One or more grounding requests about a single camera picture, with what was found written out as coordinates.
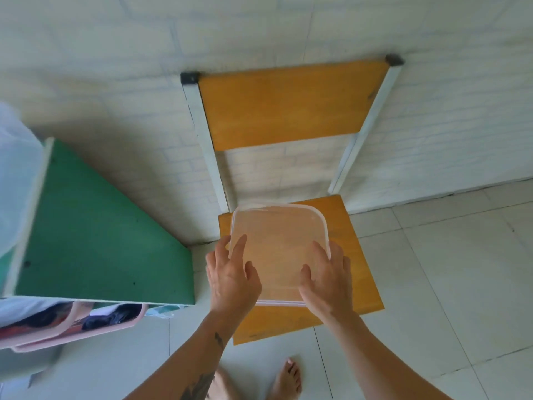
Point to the person's left hand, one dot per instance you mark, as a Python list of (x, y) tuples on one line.
[(231, 289)]

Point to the person's right hand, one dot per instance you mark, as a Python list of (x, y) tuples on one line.
[(331, 291)]

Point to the person's right middle finger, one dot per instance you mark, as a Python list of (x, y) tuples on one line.
[(336, 256)]

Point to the person's left middle finger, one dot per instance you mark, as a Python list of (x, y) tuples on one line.
[(222, 249)]

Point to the person's right thumb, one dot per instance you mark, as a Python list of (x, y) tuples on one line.
[(306, 279)]

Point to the person's left thumb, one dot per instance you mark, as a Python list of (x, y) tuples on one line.
[(252, 274)]

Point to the clear plastic container lid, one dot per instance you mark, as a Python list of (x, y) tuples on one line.
[(277, 245)]

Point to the person's right forearm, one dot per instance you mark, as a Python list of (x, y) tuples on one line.
[(374, 362)]

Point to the person's left forearm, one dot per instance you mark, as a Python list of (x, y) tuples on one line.
[(187, 362)]

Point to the light blue cloth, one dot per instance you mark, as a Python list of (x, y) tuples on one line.
[(164, 310)]

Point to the person's right foot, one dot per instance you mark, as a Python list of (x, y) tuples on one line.
[(287, 381)]

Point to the pink plastic basket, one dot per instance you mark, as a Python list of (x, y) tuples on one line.
[(120, 329), (45, 335)]

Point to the dark clothes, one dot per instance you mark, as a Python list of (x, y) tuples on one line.
[(110, 316)]

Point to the translucent white plastic bag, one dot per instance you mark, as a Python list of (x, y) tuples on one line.
[(16, 179)]

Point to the yellow wooden chair white frame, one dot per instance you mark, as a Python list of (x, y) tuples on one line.
[(287, 104)]

